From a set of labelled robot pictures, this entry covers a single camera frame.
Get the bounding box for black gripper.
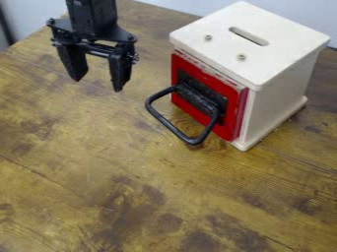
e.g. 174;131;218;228
45;0;138;93

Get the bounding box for black metal drawer handle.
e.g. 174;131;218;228
144;70;227;146

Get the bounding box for red wooden drawer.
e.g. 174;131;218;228
171;49;249;142

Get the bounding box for white wooden box cabinet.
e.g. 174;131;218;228
170;1;329;151

